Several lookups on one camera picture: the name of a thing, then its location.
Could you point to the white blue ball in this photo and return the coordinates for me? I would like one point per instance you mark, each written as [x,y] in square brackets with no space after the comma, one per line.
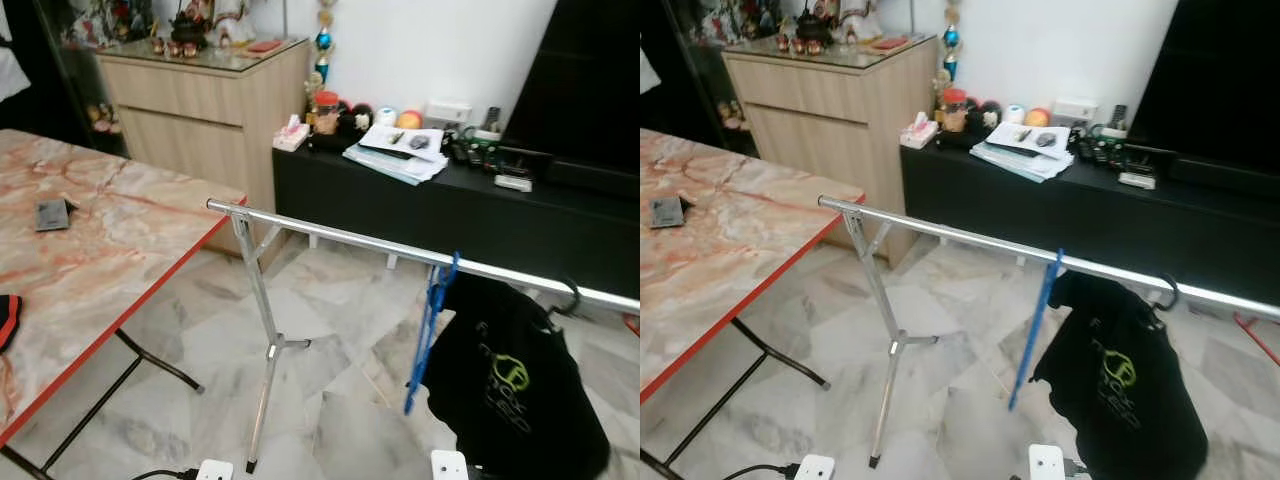
[385,116]
[1013,114]

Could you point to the black shelf unit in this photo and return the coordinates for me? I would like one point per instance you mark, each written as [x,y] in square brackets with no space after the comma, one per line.
[680,100]
[50,90]

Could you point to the orange marble folding table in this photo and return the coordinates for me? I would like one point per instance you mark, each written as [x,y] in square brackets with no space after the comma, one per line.
[730,250]
[100,240]

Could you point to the orange ball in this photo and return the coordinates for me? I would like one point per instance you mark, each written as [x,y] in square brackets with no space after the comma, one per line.
[1037,117]
[409,120]

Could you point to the black teapot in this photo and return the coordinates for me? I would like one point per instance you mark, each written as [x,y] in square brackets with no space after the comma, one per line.
[187,30]
[813,30]

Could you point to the hanging ornament blue baubles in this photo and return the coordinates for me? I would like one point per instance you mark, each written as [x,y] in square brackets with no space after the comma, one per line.
[323,40]
[950,40]

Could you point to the small white remote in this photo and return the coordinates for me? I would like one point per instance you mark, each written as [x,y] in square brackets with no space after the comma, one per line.
[513,183]
[1138,180]

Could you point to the white paper stack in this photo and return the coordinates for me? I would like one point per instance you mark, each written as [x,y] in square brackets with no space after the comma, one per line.
[395,160]
[1020,158]

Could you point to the colourful figurine cluster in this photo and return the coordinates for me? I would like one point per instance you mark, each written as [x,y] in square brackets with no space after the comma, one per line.
[735,20]
[110,20]

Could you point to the light wooden drawer cabinet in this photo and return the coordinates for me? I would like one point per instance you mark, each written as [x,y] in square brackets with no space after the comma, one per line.
[830,110]
[200,110]

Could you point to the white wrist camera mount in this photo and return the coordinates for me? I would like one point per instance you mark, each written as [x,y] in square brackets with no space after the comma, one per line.
[215,470]
[450,466]
[1046,463]
[815,468]

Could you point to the black flat television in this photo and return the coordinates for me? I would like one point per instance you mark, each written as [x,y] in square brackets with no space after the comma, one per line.
[1210,70]
[580,70]

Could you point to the blue plastic hanger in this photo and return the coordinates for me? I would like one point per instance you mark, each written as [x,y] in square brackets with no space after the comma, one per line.
[1043,300]
[438,300]

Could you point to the beige figurine cluster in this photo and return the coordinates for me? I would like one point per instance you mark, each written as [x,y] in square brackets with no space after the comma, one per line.
[100,117]
[730,115]

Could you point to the black round toys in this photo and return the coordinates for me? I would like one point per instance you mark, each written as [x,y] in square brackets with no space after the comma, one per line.
[352,120]
[985,118]

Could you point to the green black gadget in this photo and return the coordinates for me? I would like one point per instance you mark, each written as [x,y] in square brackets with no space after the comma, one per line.
[470,148]
[1095,147]

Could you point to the white socket box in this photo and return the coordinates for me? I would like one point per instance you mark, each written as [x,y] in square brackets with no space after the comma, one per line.
[448,110]
[1075,108]

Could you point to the black TV console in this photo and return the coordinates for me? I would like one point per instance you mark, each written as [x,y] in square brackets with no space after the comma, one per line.
[400,210]
[1030,210]

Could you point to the pink tissue box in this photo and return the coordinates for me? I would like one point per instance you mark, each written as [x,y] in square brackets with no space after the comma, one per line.
[290,138]
[918,135]

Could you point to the flat red box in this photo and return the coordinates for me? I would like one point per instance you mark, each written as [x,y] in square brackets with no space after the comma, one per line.
[263,45]
[888,43]

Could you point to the black t-shirt large green logo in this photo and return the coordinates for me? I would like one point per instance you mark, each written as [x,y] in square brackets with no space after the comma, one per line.
[500,400]
[1110,400]

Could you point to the red lidded jar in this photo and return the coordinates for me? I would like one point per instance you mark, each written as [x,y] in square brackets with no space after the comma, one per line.
[325,115]
[953,112]

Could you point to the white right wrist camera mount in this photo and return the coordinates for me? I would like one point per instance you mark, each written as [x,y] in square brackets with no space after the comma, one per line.
[450,466]
[1046,463]

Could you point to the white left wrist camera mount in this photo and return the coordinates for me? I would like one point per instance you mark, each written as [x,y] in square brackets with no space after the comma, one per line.
[815,468]
[215,470]

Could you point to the black clothes hanger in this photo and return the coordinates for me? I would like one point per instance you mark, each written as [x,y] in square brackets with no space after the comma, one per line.
[1172,290]
[575,295]

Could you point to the dark garment with orange trim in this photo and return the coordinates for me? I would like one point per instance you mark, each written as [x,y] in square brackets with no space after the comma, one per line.
[8,325]

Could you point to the black soundbar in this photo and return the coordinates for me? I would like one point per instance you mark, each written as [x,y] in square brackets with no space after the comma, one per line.
[525,160]
[1150,158]

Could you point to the white lace cloth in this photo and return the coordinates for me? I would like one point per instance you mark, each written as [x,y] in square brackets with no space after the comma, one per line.
[10,70]
[648,72]

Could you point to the silver metal clothes rack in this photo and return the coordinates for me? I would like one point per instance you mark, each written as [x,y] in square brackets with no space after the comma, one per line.
[1000,243]
[330,233]

